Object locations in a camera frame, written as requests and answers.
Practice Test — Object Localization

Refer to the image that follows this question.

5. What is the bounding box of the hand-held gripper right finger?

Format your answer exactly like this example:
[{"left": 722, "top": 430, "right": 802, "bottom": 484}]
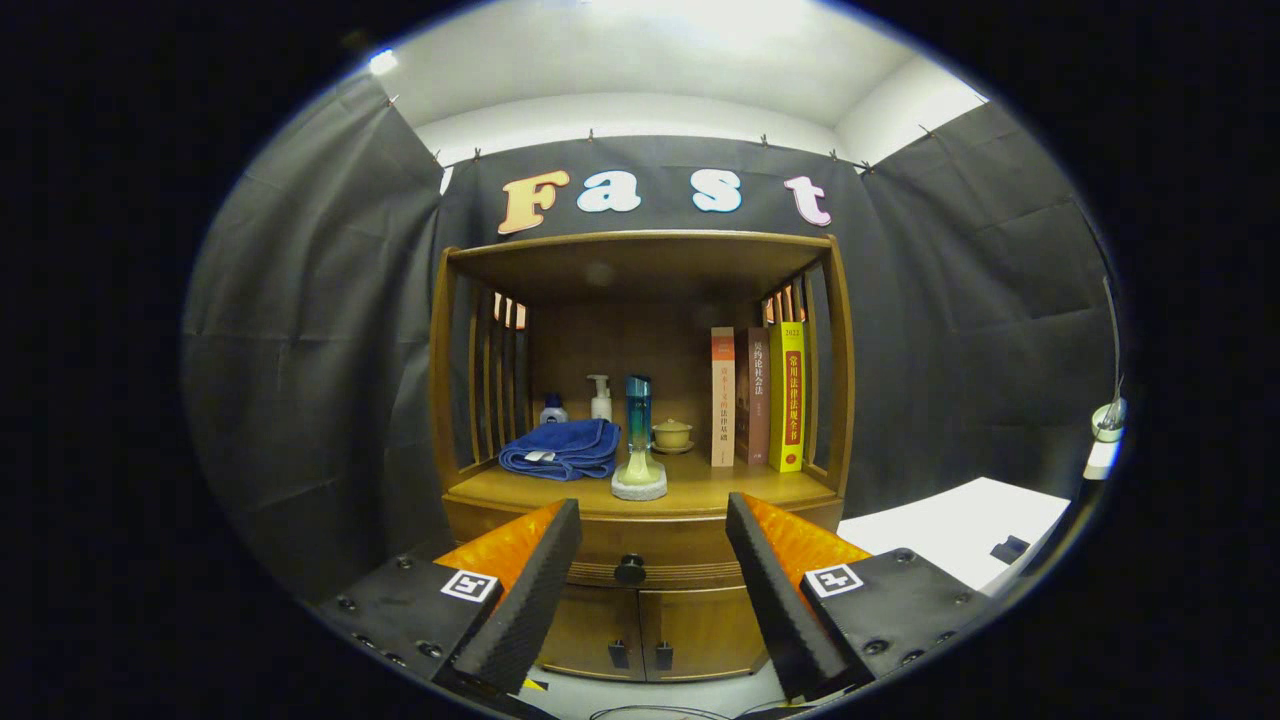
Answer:
[{"left": 725, "top": 491, "right": 991, "bottom": 701}]

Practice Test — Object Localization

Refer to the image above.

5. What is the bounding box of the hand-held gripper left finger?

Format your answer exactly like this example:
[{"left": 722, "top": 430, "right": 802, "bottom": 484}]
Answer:
[{"left": 315, "top": 498, "right": 583, "bottom": 701}]

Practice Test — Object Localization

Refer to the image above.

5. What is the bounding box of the wooden drawer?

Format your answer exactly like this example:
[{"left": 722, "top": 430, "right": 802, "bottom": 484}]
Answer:
[{"left": 445, "top": 498, "right": 846, "bottom": 591}]

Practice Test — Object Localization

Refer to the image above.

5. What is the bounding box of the pale green white scrubber brush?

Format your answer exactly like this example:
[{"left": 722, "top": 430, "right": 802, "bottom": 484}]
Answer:
[{"left": 611, "top": 440, "right": 669, "bottom": 502}]

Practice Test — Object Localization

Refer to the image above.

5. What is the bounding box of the wooden cabinet door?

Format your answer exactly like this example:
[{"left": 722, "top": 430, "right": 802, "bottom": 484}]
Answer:
[
  {"left": 640, "top": 582, "right": 769, "bottom": 683},
  {"left": 535, "top": 585, "right": 651, "bottom": 683}
]

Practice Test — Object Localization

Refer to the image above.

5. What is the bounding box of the wooden countertop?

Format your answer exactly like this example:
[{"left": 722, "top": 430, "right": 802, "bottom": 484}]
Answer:
[{"left": 445, "top": 455, "right": 839, "bottom": 521}]

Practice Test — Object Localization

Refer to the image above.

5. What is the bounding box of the wooden cabinet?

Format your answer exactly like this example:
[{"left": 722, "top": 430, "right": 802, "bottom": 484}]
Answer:
[{"left": 428, "top": 230, "right": 858, "bottom": 684}]

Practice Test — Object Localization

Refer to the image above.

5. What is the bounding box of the blue folded towel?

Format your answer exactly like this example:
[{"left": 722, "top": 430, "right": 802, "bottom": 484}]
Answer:
[{"left": 498, "top": 418, "right": 622, "bottom": 482}]

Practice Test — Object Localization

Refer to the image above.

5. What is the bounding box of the white table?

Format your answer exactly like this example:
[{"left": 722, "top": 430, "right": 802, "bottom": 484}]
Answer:
[{"left": 838, "top": 476, "right": 1073, "bottom": 591}]

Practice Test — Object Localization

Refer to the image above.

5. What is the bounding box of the yellow book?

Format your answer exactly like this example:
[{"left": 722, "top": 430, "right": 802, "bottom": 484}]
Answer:
[{"left": 768, "top": 321, "right": 806, "bottom": 474}]

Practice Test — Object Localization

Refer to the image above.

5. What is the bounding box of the brown book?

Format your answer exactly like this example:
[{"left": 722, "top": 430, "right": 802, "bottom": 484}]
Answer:
[{"left": 735, "top": 326, "right": 771, "bottom": 466}]

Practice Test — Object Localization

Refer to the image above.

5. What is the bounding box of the tall blue bottle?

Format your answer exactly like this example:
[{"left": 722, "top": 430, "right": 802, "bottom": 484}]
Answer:
[{"left": 626, "top": 375, "right": 653, "bottom": 451}]

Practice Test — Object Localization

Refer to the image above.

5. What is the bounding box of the orange and white book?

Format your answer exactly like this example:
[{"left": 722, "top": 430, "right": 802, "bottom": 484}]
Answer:
[{"left": 711, "top": 327, "right": 737, "bottom": 468}]

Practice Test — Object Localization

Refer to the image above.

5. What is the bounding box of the black cable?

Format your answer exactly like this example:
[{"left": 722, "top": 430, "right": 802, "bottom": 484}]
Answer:
[{"left": 590, "top": 705, "right": 736, "bottom": 720}]

